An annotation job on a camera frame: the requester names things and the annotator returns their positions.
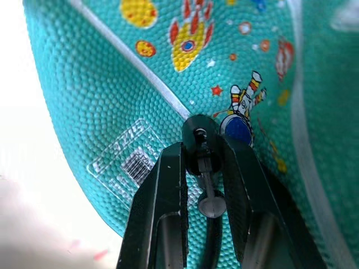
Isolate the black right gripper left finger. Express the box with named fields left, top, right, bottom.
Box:
left=116, top=140, right=188, bottom=269

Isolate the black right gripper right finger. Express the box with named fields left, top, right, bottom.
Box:
left=215, top=133, right=328, bottom=269

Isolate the black hand pump hose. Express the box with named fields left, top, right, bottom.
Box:
left=181, top=114, right=227, bottom=269

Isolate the teal space-print ball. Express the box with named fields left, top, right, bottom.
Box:
left=22, top=0, right=359, bottom=269

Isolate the clear barcode sticker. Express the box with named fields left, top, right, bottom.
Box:
left=87, top=118, right=167, bottom=187

